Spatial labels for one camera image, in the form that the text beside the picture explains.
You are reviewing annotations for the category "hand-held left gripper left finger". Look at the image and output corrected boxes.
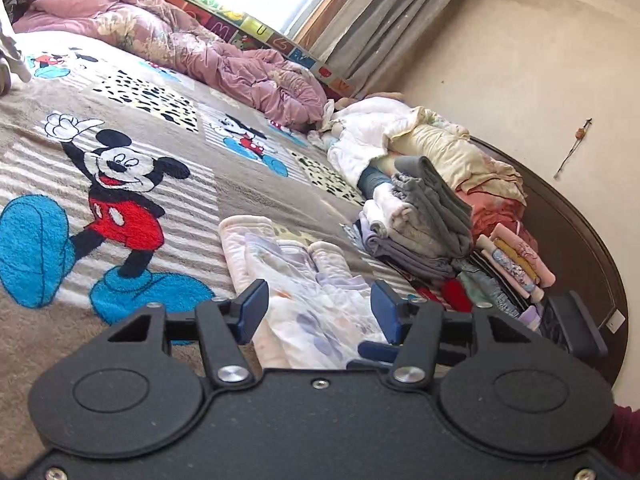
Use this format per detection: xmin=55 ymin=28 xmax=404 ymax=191
xmin=107 ymin=279 xmax=271 ymax=391

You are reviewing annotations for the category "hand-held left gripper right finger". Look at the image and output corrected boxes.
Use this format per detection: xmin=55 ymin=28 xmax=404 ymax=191
xmin=371 ymin=280 xmax=533 ymax=390

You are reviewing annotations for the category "white floral padded garment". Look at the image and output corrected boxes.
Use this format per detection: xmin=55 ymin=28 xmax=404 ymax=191
xmin=218 ymin=215 xmax=416 ymax=371

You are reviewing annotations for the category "row of folded colourful clothes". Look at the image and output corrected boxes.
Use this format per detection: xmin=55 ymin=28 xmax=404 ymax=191
xmin=415 ymin=222 xmax=557 ymax=331

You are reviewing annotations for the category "stack of folded grey clothes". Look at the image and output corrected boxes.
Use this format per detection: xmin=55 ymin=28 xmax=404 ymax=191
xmin=357 ymin=156 xmax=473 ymax=281

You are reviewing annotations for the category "pile of cream pink clothes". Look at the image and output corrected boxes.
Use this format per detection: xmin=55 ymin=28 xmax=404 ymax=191
xmin=385 ymin=107 xmax=526 ymax=206

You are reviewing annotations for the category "dark wooden headboard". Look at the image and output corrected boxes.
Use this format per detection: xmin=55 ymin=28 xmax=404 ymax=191
xmin=470 ymin=135 xmax=630 ymax=376

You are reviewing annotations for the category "person's maroon clothing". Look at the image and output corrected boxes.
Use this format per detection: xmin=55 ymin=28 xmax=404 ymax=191
xmin=595 ymin=404 xmax=640 ymax=478

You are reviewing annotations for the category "teal folded cloth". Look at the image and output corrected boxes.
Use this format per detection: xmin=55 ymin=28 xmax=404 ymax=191
xmin=357 ymin=165 xmax=388 ymax=198

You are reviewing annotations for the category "pink blanket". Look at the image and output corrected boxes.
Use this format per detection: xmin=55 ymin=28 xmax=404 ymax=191
xmin=460 ymin=187 xmax=528 ymax=246

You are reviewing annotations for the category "white quilt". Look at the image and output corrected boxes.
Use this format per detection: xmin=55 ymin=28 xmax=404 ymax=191
xmin=307 ymin=97 xmax=418 ymax=188

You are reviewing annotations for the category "brown plush toy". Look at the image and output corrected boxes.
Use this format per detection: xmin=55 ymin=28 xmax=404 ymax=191
xmin=334 ymin=91 xmax=406 ymax=113

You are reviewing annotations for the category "colourful alphabet play mat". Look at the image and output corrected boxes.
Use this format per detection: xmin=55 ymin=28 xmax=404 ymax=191
xmin=75 ymin=0 xmax=361 ymax=98

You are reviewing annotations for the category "purple floral quilt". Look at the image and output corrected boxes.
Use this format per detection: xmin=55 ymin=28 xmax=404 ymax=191
xmin=12 ymin=0 xmax=328 ymax=131

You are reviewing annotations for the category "grey curtain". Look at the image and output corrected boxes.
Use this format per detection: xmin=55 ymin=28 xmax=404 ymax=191
xmin=295 ymin=0 xmax=471 ymax=101

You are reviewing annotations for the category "white crumpled cloth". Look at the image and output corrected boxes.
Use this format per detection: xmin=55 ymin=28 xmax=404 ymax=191
xmin=0 ymin=0 xmax=33 ymax=96

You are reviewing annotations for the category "hanging string ornament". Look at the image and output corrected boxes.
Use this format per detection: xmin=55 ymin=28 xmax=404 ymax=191
xmin=554 ymin=117 xmax=593 ymax=181

